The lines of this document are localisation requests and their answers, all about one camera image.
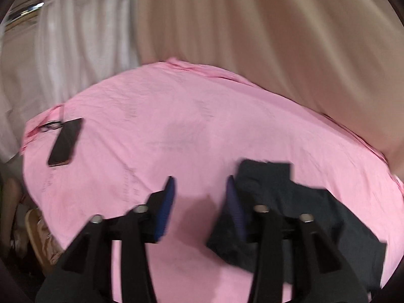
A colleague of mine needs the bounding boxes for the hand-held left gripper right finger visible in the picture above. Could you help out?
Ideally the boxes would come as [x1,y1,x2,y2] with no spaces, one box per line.
[225,175,368,303]

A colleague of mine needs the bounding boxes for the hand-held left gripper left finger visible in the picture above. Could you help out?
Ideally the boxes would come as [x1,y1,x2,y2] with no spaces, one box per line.
[35,177,176,303]

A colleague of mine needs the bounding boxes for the dark grey pants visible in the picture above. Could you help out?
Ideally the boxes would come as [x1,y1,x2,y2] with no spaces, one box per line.
[207,159,387,294]

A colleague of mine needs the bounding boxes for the pink bed sheet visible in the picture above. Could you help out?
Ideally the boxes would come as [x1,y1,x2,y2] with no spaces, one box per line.
[20,57,404,303]

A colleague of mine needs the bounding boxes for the black smartphone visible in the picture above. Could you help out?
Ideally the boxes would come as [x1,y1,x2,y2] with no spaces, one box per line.
[47,117,84,167]

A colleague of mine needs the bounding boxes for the tan patterned object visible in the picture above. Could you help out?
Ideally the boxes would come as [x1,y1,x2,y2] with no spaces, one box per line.
[24,208,65,276]

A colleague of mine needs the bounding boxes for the dark-framed eyeglasses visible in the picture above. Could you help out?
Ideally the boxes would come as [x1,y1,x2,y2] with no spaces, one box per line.
[37,120,65,133]

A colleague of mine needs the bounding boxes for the beige curtain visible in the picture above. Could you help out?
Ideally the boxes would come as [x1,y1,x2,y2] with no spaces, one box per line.
[137,0,404,177]

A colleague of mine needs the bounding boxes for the white satin curtain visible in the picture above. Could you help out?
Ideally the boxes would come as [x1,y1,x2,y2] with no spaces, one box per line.
[0,0,141,163]

